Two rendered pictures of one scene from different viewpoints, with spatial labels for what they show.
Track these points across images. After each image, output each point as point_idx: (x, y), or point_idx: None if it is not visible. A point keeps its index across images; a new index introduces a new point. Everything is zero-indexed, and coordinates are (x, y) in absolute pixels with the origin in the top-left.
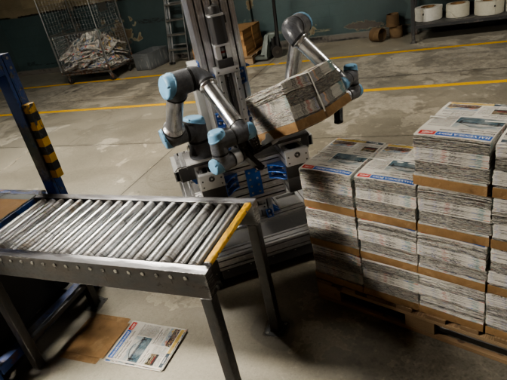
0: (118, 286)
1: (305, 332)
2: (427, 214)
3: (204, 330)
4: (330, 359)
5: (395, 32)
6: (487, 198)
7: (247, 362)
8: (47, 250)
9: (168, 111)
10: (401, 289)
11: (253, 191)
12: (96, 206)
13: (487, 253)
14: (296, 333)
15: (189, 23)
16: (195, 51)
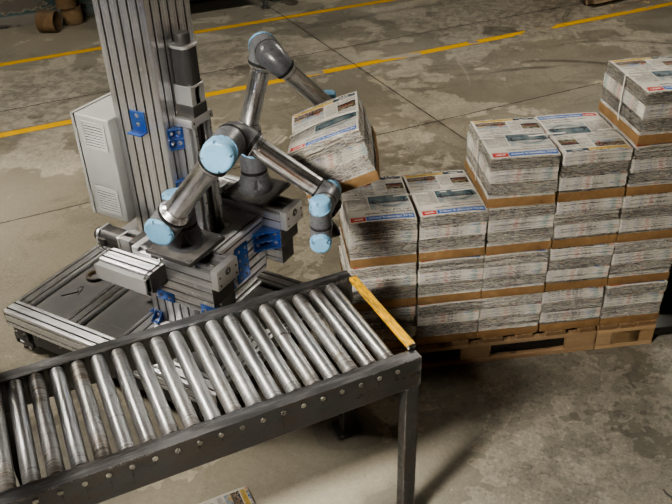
0: (298, 427)
1: (379, 414)
2: (497, 235)
3: (267, 475)
4: (429, 424)
5: (74, 15)
6: (553, 204)
7: (356, 474)
8: (155, 434)
9: (196, 190)
10: (460, 323)
11: (242, 275)
12: (126, 358)
13: (548, 255)
14: (371, 421)
15: (134, 58)
16: (128, 96)
